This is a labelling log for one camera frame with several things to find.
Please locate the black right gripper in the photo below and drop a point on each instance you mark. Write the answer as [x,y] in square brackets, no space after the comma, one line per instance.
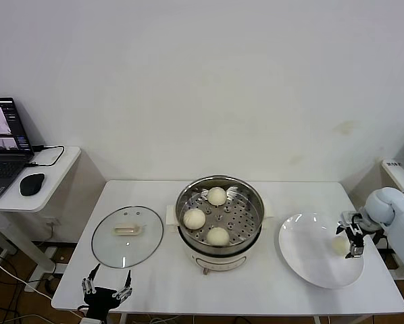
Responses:
[355,236]

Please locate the stainless steel steamer basket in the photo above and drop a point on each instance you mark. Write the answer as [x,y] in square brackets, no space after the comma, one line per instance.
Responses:
[242,216]

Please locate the white rounded side desk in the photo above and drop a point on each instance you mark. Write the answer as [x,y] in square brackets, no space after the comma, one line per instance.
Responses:
[53,182]

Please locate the white round plate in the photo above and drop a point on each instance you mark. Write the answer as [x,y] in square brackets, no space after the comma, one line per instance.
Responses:
[306,249]

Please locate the white electric cooking pot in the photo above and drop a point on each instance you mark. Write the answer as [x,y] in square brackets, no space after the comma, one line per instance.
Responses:
[219,261]

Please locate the white steamed baozi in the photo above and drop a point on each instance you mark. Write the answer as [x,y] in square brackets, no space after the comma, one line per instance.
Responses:
[194,219]
[340,246]
[217,196]
[218,236]

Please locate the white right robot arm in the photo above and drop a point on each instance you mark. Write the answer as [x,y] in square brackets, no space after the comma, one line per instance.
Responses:
[401,229]

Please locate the white wall socket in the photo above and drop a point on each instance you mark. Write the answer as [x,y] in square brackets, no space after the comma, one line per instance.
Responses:
[52,222]

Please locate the black computer mouse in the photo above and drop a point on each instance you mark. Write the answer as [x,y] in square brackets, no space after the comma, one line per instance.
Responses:
[32,184]

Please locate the round glass pot lid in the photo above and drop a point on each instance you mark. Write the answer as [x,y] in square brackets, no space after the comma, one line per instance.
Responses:
[138,243]

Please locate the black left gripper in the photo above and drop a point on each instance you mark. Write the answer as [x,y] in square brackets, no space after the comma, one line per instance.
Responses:
[100,301]

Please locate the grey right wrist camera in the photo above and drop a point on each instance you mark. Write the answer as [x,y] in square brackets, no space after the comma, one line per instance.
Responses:
[349,218]

